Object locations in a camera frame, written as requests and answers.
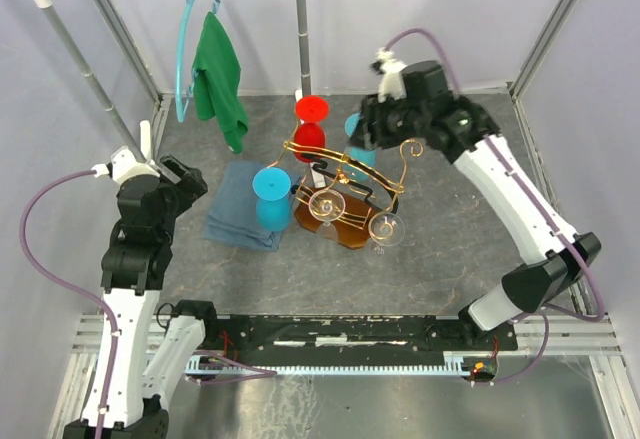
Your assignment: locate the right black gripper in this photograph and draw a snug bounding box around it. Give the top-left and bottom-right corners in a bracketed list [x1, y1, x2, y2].
[346, 91, 428, 153]

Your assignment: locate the blue wine glass back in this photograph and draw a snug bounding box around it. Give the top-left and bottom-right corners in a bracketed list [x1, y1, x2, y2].
[343, 113, 376, 184]

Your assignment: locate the blue wine glass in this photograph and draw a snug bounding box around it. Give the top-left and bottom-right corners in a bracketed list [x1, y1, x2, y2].
[343, 113, 376, 184]
[252, 167, 292, 232]

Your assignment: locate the blue wine glass front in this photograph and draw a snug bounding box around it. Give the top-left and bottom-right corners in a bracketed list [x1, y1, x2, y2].
[252, 167, 292, 232]

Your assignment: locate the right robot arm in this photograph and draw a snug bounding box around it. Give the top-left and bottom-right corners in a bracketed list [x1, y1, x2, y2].
[349, 51, 601, 350]

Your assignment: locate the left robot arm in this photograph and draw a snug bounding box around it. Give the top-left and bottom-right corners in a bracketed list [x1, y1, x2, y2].
[63, 147, 221, 438]

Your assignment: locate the red wine glass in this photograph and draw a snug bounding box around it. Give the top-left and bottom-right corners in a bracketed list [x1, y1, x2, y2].
[293, 95, 330, 149]

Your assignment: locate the clear wine glass middle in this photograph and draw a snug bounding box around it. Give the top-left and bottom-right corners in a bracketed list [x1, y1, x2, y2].
[308, 189, 346, 227]

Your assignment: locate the clear wine glass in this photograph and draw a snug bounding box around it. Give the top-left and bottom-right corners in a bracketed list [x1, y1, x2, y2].
[308, 189, 346, 227]
[368, 212, 406, 256]

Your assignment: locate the clear wine glass front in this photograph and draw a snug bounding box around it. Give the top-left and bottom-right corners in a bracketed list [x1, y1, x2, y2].
[368, 212, 406, 256]

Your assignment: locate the teal clothes hanger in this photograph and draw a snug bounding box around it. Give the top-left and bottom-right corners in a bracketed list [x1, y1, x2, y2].
[174, 0, 221, 123]

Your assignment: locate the folded blue cloth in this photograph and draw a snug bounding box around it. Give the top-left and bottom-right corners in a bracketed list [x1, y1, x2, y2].
[203, 161, 300, 251]

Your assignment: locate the green cloth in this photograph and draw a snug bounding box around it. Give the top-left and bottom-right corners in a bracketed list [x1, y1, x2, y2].
[192, 12, 249, 154]

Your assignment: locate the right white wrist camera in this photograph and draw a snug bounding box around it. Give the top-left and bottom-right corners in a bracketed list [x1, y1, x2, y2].
[372, 48, 407, 103]

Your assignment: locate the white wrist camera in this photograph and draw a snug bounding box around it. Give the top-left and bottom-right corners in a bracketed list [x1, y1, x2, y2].
[372, 48, 407, 103]
[91, 146, 160, 185]

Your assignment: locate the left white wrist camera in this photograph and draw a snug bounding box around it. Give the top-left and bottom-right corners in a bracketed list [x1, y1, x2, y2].
[91, 146, 160, 185]

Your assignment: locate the gold wire wine glass rack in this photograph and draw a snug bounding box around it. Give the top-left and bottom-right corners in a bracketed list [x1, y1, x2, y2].
[283, 138, 424, 250]

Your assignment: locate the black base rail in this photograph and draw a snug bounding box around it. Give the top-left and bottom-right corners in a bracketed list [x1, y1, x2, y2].
[205, 314, 518, 368]

